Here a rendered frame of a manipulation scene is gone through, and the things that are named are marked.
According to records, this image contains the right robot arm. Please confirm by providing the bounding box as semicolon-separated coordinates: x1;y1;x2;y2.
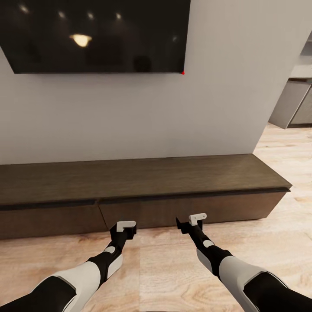
176;213;312;312

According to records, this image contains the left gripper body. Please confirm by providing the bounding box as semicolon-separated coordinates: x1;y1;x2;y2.
110;227;134;245

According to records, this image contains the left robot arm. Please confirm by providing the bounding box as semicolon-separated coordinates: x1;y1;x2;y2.
0;221;137;312

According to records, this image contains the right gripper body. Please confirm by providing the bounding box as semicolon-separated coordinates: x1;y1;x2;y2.
180;220;202;238

